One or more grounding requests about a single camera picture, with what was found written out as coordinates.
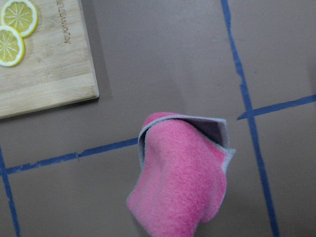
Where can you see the rear lemon slice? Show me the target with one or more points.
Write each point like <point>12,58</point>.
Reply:
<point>22,15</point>

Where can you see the lemon slice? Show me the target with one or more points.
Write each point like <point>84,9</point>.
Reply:
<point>12,47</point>
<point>22,15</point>

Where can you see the bamboo cutting board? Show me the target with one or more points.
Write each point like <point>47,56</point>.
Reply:
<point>57,68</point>

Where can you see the pink and grey cloth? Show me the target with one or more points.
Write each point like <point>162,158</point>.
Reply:
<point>182,182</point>

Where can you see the front lemon slice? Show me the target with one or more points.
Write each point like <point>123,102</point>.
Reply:
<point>12,47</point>

